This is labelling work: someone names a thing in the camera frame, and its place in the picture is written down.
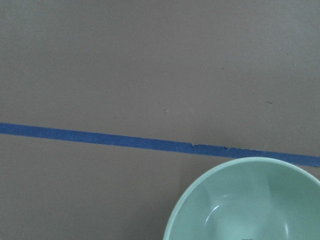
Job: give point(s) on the green bowl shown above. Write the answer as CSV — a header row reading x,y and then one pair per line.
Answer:
x,y
253,198

